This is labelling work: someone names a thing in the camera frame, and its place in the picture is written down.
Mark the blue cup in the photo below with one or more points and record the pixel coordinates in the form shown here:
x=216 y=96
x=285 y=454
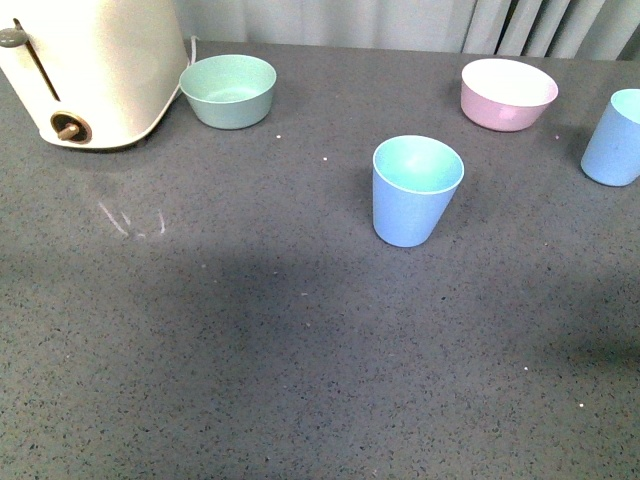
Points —
x=414 y=179
x=612 y=154

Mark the green bowl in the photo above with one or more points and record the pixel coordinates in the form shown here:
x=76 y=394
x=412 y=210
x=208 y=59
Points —
x=229 y=91

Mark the pink bowl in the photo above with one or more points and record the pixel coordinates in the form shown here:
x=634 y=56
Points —
x=505 y=95

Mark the white toaster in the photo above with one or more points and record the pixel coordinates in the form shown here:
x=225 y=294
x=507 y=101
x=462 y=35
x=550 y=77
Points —
x=93 y=74

